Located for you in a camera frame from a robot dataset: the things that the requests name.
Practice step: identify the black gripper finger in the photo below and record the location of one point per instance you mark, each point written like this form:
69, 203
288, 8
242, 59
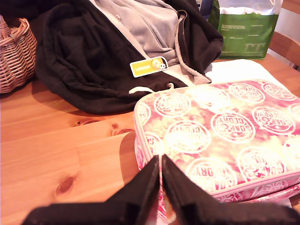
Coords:
180, 187
140, 192

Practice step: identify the pink printed zip bag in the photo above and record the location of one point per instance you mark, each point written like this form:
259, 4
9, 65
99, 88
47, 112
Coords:
222, 131

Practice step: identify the yellow rectangular sticker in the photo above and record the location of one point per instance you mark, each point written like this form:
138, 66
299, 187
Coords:
143, 68

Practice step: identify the blank white paper sheet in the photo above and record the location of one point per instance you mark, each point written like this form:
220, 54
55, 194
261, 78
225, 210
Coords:
234, 70

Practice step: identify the black jacket with grey lining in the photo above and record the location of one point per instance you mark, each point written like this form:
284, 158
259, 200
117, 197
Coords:
82, 70

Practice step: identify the green and silver food pouch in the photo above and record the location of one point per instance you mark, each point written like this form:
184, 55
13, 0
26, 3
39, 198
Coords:
243, 35

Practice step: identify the wooden chair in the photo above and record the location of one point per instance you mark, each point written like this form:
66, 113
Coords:
283, 47

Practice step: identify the wicker basket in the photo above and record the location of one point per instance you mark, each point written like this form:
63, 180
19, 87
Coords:
16, 63

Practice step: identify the large clear water bottle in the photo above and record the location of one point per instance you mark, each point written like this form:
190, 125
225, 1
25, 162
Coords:
206, 8

